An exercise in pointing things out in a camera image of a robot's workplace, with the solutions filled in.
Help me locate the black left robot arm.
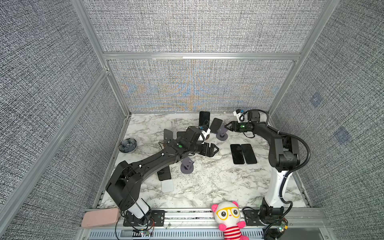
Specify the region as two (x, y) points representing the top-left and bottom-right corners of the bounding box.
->
(106, 127), (219, 222)

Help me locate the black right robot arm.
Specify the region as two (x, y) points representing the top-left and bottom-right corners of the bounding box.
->
(225, 109), (300, 225)

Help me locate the grey round back stand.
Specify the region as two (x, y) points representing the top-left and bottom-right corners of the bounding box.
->
(216, 125), (228, 141)

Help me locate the phone with pink edge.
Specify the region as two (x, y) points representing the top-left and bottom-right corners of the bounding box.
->
(157, 166), (172, 181)

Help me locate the white flat phone stand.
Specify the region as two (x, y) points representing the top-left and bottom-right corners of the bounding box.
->
(161, 179), (174, 193)

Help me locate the pink white plush toy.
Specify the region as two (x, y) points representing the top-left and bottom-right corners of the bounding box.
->
(211, 201), (249, 240)

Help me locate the grey flower shaped bowl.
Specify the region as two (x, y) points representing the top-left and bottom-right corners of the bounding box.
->
(118, 138), (138, 153)

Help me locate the pink eraser block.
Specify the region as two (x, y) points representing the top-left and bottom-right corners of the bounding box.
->
(81, 208), (120, 229)

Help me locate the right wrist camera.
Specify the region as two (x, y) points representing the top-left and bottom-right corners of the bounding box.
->
(233, 109), (245, 123)

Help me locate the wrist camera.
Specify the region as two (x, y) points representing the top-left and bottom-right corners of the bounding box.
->
(233, 109), (245, 123)
(199, 126), (211, 143)

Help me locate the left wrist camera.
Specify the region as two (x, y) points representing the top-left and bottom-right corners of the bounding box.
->
(199, 126), (211, 143)

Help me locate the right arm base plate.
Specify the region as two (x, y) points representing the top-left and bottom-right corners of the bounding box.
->
(242, 208), (288, 227)

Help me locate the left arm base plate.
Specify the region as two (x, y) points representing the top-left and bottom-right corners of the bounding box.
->
(123, 210), (166, 229)

